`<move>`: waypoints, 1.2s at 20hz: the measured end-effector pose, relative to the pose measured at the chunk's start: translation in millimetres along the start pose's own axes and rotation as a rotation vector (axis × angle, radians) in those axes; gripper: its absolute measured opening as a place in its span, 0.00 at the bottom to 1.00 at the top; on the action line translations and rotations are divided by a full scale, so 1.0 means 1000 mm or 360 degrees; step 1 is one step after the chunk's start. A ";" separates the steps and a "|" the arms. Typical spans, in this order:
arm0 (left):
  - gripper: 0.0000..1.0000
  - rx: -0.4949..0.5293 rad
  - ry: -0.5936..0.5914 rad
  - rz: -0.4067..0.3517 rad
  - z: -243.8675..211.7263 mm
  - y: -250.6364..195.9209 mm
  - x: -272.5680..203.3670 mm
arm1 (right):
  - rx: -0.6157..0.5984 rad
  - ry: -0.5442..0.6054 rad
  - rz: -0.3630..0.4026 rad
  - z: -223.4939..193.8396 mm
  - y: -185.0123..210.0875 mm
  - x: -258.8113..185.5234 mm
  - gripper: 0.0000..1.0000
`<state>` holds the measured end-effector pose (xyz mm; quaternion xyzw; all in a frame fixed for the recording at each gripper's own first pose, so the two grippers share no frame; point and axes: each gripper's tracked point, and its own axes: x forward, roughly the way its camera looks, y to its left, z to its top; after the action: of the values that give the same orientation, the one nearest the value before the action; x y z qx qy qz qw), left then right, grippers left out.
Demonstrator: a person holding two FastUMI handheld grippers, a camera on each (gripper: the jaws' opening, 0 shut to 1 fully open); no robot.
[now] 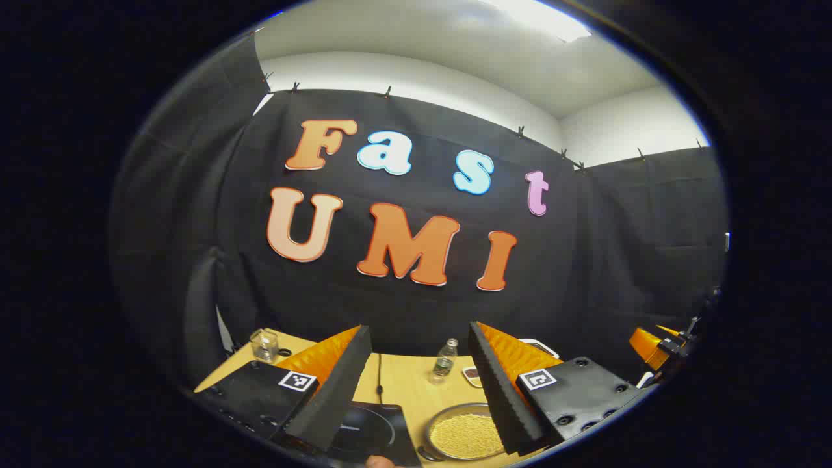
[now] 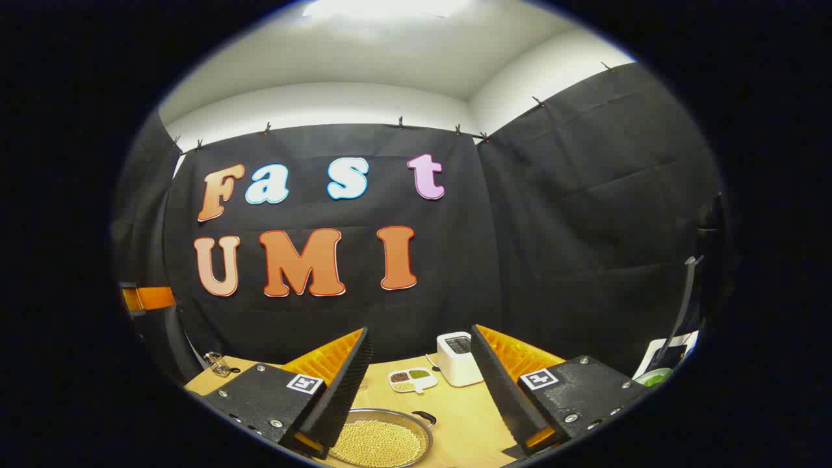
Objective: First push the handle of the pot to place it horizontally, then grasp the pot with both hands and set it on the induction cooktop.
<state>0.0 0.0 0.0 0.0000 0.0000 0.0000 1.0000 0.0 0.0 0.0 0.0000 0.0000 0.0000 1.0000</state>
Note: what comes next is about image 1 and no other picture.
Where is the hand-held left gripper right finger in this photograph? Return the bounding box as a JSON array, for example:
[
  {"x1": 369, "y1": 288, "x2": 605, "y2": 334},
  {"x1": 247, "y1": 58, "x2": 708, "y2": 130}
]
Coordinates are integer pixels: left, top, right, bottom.
[{"x1": 468, "y1": 321, "x2": 644, "y2": 456}]

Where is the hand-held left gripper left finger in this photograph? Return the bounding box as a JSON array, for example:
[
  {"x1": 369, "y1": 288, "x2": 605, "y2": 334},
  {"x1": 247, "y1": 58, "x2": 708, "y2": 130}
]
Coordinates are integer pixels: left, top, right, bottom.
[{"x1": 194, "y1": 325, "x2": 373, "y2": 454}]

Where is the steel pot with black handles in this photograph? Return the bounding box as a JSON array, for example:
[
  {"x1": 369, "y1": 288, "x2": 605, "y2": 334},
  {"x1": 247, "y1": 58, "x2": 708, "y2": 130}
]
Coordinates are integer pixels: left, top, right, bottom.
[{"x1": 418, "y1": 402, "x2": 514, "y2": 463}]

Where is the black backdrop cloth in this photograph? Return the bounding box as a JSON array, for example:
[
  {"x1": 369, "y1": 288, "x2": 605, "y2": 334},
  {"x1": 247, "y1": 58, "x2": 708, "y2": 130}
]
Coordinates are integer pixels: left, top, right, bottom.
[{"x1": 109, "y1": 32, "x2": 729, "y2": 391}]

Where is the glass cup with metal frame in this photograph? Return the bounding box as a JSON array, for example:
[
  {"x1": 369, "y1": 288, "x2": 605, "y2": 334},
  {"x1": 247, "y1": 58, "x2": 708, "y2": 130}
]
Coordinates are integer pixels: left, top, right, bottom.
[{"x1": 250, "y1": 328, "x2": 281, "y2": 363}]

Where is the black induction cooktop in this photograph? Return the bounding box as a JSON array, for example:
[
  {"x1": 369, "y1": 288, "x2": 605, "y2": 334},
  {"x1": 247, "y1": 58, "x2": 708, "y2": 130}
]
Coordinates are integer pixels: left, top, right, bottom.
[{"x1": 322, "y1": 401, "x2": 423, "y2": 468}]

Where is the pile of yellow soybeans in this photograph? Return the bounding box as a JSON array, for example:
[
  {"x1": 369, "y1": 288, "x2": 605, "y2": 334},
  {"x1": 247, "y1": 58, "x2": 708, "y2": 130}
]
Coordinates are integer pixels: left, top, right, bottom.
[{"x1": 430, "y1": 414, "x2": 506, "y2": 459}]

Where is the clear plastic water bottle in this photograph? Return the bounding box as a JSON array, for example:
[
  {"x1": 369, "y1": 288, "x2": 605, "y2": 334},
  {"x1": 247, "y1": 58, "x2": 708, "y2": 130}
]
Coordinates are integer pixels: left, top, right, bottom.
[{"x1": 429, "y1": 338, "x2": 459, "y2": 385}]

